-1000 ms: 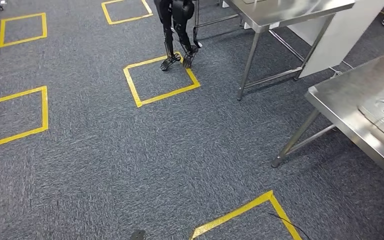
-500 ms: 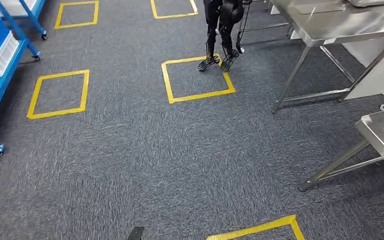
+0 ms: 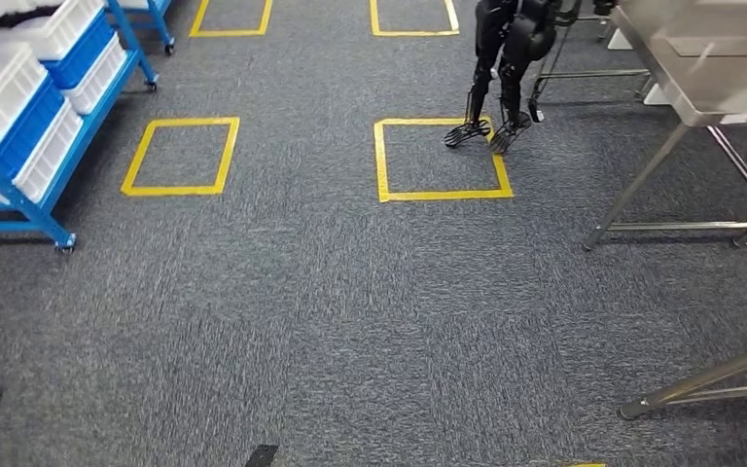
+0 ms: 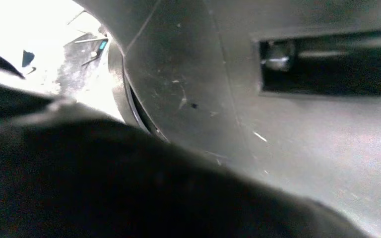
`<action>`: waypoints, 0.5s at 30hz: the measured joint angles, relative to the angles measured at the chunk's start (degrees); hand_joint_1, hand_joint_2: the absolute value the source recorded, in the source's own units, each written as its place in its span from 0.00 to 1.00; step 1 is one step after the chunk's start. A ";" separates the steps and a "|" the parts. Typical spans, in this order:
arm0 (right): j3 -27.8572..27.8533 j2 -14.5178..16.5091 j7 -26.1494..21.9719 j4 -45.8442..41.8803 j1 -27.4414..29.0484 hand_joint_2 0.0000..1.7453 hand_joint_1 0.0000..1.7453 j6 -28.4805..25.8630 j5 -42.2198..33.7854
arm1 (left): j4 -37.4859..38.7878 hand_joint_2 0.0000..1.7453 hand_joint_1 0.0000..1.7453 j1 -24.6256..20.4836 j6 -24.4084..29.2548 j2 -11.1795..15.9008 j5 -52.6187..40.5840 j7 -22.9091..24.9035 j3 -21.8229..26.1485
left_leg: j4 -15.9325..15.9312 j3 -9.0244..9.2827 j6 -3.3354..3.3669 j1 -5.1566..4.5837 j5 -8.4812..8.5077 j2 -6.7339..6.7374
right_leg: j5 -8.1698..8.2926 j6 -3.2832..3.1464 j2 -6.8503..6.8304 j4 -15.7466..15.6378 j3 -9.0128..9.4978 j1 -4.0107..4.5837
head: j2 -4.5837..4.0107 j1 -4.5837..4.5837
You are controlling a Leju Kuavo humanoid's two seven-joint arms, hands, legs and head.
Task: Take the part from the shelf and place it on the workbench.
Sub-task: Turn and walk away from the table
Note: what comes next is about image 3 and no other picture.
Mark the blue wheeled crate cart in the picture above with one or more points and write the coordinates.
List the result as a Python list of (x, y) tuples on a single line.
[(162, 26), (19, 201)]

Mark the yellow floor tape square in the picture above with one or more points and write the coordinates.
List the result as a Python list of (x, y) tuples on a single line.
[(586, 465)]

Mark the blue plastic crate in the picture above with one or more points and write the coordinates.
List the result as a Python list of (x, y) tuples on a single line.
[(80, 55), (29, 129)]

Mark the black humanoid robot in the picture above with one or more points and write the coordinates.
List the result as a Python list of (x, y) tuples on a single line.
[(515, 39)]

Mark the grey plastic tray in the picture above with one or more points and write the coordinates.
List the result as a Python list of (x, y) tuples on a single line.
[(721, 29)]

